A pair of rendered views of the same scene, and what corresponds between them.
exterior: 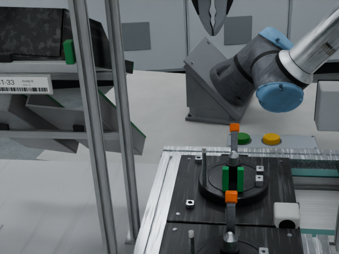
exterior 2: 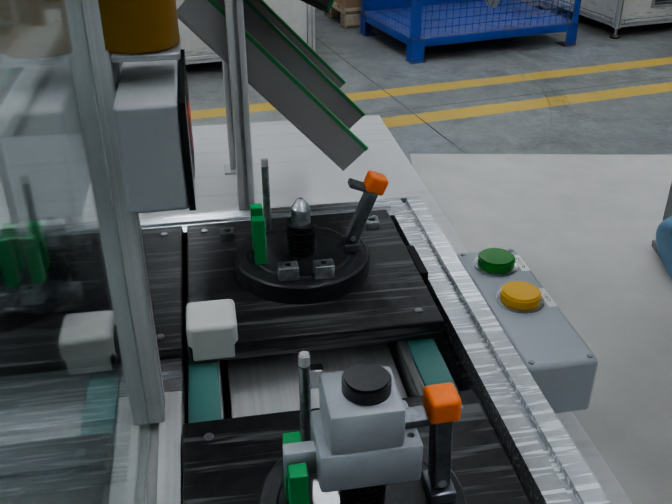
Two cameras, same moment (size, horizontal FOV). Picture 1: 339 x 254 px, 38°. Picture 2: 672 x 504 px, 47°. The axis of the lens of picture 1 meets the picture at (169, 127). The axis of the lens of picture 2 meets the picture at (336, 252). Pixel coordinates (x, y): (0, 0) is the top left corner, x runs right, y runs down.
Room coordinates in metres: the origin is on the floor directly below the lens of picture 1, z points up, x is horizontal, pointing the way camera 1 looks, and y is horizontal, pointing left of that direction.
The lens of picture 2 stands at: (0.63, -0.79, 1.39)
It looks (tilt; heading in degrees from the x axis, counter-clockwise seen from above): 30 degrees down; 71
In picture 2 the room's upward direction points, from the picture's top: straight up
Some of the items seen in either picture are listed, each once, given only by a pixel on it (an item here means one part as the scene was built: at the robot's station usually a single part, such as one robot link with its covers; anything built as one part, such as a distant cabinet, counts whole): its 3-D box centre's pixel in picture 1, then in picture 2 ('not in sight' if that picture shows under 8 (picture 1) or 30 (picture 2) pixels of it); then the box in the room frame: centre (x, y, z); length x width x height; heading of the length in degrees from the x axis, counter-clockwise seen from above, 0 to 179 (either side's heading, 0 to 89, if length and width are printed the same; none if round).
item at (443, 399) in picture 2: not in sight; (428, 439); (0.81, -0.46, 1.04); 0.04 x 0.02 x 0.08; 171
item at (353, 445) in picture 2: not in sight; (349, 422); (0.76, -0.45, 1.06); 0.08 x 0.04 x 0.07; 171
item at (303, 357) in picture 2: not in sight; (305, 402); (0.75, -0.40, 1.03); 0.01 x 0.01 x 0.08
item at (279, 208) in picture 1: (233, 168); (300, 232); (0.83, -0.12, 1.01); 0.24 x 0.24 x 0.13; 81
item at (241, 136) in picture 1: (241, 139); (495, 263); (1.03, -0.17, 0.96); 0.04 x 0.04 x 0.02
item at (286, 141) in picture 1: (271, 151); (516, 323); (1.02, -0.24, 0.93); 0.21 x 0.07 x 0.06; 81
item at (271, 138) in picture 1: (271, 140); (520, 298); (1.02, -0.24, 0.96); 0.04 x 0.04 x 0.02
